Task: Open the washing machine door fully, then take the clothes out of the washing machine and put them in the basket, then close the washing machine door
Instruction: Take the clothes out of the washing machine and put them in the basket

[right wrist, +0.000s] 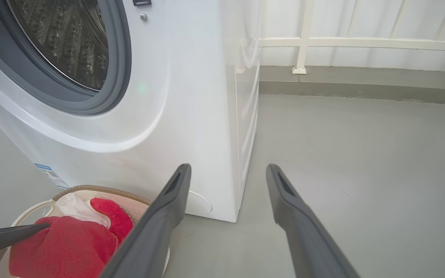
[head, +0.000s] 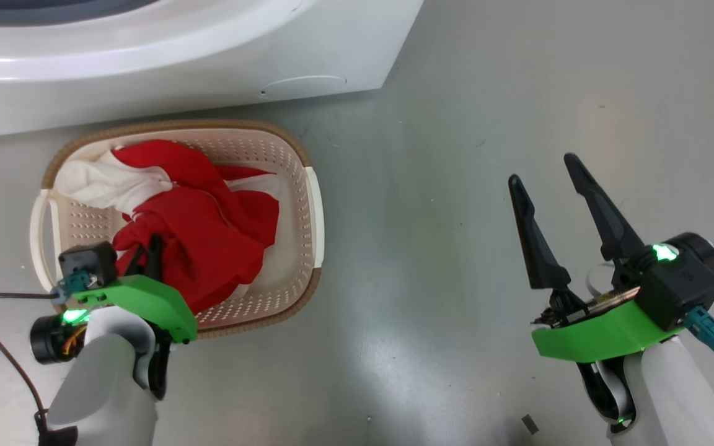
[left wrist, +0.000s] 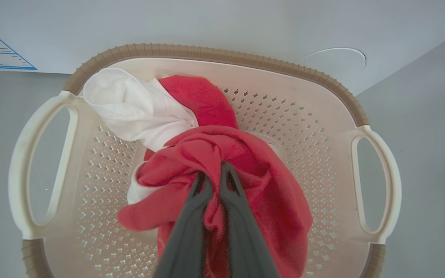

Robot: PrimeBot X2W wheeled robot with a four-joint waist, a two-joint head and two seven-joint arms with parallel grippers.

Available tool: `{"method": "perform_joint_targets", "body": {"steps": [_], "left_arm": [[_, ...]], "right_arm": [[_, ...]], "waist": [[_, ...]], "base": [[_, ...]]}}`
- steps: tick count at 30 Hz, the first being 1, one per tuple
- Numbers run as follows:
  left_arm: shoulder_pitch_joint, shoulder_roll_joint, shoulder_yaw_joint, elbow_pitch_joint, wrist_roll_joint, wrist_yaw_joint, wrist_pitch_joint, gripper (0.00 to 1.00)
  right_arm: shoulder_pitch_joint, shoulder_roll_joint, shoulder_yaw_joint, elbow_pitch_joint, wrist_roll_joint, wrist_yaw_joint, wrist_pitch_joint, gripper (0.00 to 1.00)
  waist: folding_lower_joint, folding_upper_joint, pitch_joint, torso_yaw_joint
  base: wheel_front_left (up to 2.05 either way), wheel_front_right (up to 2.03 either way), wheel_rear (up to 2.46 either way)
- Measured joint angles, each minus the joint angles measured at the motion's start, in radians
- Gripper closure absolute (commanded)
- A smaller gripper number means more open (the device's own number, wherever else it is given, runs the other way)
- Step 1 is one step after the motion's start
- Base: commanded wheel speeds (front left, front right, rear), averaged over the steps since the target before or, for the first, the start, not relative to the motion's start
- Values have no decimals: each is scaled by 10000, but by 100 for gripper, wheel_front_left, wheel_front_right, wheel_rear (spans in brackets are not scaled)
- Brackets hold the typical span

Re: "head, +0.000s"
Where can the red and white garment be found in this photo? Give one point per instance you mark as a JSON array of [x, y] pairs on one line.
[[208, 229]]

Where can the small grey floor scrap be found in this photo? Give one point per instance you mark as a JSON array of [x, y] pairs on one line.
[[530, 424]]

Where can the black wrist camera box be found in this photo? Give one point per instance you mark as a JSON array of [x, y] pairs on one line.
[[87, 263], [685, 285]]

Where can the round white filter cover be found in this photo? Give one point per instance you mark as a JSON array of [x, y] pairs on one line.
[[304, 87]]

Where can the white front-load washing machine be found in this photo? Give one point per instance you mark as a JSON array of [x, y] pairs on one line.
[[208, 56]]

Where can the grey rubber door gasket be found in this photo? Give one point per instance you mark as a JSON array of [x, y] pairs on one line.
[[35, 9]]

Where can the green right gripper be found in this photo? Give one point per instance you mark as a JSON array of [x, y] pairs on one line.
[[605, 334]]

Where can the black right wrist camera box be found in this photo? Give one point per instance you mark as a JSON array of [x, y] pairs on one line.
[[685, 285]]

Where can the cream perforated basket brown rim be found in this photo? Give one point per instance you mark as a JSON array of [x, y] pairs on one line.
[[298, 217]]

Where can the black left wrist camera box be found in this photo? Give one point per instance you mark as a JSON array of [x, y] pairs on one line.
[[87, 263]]

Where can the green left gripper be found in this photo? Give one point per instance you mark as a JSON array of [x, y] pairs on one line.
[[146, 297]]

